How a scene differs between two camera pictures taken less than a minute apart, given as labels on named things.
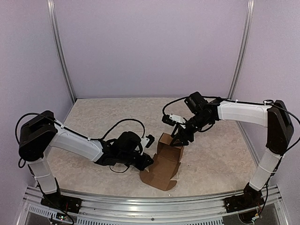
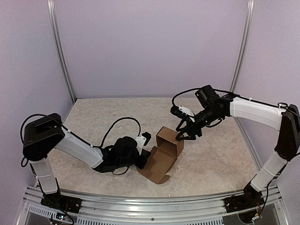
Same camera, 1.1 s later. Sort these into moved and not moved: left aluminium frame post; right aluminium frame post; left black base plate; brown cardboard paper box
Moved: brown cardboard paper box
Not moved: right aluminium frame post; left aluminium frame post; left black base plate
